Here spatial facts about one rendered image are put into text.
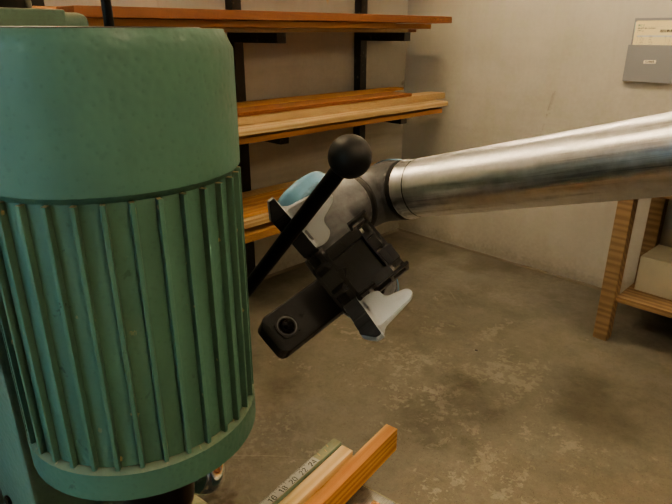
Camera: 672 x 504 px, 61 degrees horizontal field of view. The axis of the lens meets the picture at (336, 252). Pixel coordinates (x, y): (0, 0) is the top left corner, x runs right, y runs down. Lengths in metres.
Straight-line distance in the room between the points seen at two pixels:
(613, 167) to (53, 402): 0.55
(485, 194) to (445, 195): 0.06
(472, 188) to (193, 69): 0.46
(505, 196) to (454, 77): 3.45
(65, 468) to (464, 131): 3.85
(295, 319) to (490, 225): 3.60
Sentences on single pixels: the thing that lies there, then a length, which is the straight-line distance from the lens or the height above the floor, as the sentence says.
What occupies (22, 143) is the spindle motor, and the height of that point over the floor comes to 1.45.
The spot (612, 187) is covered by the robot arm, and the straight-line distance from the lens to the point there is 0.67.
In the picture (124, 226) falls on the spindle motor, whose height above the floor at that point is 1.40.
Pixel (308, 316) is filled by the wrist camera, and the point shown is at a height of 1.22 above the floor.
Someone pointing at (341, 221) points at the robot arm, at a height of 1.26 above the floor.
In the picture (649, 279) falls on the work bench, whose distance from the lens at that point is 3.30.
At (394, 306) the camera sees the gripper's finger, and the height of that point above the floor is 1.27.
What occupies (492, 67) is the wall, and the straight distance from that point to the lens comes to 4.00.
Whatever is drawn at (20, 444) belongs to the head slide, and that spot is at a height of 1.18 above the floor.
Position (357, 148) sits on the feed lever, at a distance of 0.43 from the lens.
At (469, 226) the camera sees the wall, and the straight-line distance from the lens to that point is 4.23.
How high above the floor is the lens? 1.50
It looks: 21 degrees down
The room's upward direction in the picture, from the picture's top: straight up
